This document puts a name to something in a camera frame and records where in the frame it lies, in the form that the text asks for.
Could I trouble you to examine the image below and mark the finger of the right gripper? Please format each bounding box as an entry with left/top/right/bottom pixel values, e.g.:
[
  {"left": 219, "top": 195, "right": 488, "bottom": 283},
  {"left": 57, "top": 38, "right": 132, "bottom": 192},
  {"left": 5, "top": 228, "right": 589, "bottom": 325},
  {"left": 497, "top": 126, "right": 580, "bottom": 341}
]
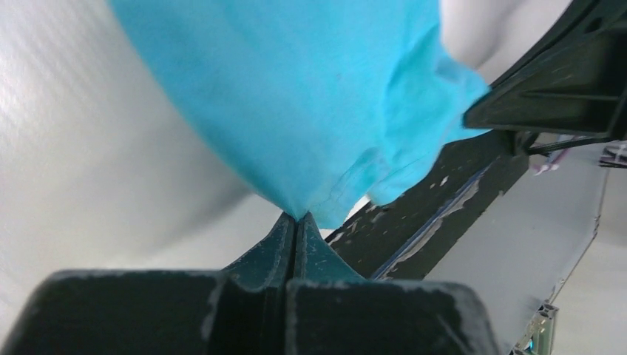
[{"left": 464, "top": 0, "right": 626, "bottom": 141}]

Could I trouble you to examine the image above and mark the turquoise t-shirt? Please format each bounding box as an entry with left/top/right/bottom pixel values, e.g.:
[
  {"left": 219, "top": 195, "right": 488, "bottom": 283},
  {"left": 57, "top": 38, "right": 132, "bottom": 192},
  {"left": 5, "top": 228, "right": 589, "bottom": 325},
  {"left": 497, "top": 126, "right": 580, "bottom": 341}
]
[{"left": 109, "top": 1, "right": 489, "bottom": 229}]

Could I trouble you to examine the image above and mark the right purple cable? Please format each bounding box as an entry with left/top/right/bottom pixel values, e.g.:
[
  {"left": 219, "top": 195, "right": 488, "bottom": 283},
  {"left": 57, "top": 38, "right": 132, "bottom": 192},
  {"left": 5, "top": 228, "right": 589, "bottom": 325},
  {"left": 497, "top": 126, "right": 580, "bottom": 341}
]
[{"left": 531, "top": 146, "right": 574, "bottom": 176}]

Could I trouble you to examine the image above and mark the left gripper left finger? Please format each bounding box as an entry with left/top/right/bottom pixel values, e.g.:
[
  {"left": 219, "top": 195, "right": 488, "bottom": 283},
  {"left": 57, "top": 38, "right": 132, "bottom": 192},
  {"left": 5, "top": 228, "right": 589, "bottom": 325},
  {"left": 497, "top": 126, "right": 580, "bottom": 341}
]
[{"left": 1, "top": 215, "right": 295, "bottom": 354}]

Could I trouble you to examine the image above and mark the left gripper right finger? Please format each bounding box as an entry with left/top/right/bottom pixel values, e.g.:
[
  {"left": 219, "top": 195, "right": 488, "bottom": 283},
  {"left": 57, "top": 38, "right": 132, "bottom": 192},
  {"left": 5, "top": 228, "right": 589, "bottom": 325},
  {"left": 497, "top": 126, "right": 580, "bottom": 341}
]
[{"left": 284, "top": 215, "right": 500, "bottom": 354}]

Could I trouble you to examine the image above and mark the aluminium frame rail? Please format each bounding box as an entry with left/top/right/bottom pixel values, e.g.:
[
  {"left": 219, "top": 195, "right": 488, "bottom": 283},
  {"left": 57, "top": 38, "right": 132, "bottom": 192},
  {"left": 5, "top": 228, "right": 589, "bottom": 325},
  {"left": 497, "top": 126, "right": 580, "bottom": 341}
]
[{"left": 509, "top": 303, "right": 559, "bottom": 355}]

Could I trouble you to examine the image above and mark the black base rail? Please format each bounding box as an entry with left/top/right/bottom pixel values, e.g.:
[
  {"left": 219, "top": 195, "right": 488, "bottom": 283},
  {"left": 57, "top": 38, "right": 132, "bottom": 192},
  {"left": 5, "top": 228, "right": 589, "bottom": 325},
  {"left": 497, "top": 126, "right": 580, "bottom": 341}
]
[{"left": 325, "top": 131, "right": 527, "bottom": 278}]

